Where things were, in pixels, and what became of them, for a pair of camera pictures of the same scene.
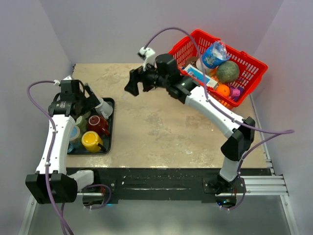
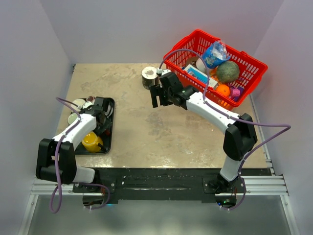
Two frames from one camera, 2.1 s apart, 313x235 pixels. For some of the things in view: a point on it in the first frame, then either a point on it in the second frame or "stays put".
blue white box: [199, 75] stays put
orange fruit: [224, 89] stays put
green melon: [228, 72] stays put
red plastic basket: [231, 75] stays put
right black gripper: [138, 75] → [154, 91]
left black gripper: [91, 101] → [106, 118]
